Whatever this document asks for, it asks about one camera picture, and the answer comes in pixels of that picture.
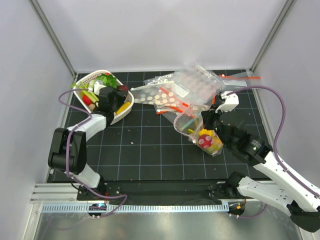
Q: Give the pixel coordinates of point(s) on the white plastic basket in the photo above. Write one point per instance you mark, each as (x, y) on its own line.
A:
(84, 82)

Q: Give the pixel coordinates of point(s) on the clear bag orange zipper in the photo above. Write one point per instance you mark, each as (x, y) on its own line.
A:
(243, 79)

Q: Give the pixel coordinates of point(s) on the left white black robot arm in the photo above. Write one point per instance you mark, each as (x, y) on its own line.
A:
(68, 150)

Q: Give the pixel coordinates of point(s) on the orange-edged flat bag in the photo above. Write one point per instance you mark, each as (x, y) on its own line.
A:
(213, 100)

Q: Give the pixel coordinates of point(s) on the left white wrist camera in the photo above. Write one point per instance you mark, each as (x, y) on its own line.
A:
(97, 86)

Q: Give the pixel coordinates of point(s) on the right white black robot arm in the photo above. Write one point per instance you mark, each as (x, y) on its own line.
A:
(296, 196)

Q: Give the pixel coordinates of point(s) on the green celery stalk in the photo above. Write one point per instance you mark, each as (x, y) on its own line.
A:
(82, 89)

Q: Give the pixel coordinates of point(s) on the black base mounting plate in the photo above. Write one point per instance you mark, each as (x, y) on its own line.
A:
(195, 192)

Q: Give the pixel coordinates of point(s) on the left aluminium frame post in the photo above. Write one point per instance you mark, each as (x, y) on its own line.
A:
(52, 35)

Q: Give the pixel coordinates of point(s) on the yellow pepper piece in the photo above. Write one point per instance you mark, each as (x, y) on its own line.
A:
(123, 108)

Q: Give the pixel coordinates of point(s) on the pile of red-dotted bags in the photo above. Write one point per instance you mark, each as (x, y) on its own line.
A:
(195, 85)

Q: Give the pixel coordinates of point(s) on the small red strawberry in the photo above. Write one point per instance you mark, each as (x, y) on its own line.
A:
(86, 100)

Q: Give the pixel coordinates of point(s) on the right aluminium frame post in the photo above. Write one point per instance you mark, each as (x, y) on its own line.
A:
(279, 21)

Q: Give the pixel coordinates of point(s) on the clear white-dotted zip bag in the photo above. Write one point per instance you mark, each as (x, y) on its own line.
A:
(160, 94)

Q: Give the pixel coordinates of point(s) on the clear pink-dotted zip bag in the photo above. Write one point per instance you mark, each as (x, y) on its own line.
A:
(191, 118)

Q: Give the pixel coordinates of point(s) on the black grid cutting mat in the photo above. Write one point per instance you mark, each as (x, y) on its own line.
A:
(145, 146)

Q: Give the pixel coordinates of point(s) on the yellow banana bunch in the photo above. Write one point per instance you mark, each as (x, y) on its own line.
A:
(216, 142)

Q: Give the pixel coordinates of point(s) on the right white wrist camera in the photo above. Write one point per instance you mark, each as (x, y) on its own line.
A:
(226, 102)

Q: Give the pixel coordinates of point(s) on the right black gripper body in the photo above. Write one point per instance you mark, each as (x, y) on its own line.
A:
(212, 122)

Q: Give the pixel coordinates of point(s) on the aluminium frame post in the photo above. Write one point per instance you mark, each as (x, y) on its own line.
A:
(52, 35)
(279, 21)

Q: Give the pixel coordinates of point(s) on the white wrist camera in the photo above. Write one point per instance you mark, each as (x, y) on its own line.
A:
(226, 102)
(97, 86)

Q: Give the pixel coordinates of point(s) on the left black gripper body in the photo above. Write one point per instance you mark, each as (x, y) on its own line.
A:
(118, 98)

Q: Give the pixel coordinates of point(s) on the green lettuce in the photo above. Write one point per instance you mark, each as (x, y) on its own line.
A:
(107, 80)

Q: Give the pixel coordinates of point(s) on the slotted aluminium cable duct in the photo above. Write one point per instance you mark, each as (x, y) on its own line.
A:
(101, 208)

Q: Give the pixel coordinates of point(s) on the red apple front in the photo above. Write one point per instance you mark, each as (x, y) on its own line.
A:
(205, 141)

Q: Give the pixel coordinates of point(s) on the brown mushroom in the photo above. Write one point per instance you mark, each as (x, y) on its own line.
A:
(91, 107)

